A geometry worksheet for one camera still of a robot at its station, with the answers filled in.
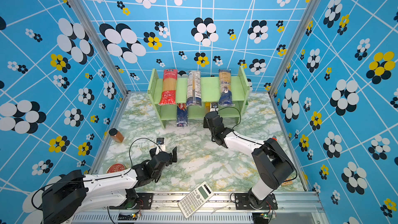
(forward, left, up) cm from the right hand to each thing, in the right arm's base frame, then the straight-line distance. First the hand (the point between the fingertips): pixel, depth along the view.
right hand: (210, 114), depth 90 cm
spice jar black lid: (-10, +56, -3) cm, 57 cm away
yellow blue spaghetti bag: (-2, -7, +16) cm, 18 cm away
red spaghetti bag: (-2, +21, +18) cm, 28 cm away
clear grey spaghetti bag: (-2, +8, +16) cm, 19 cm away
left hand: (-17, +22, -8) cm, 29 cm away
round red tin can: (-27, +50, -9) cm, 58 cm away
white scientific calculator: (-41, +8, -13) cm, 44 cm away
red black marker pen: (-7, -40, -15) cm, 44 cm away
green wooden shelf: (-1, 0, +14) cm, 15 cm away
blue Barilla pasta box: (-2, +16, +3) cm, 16 cm away
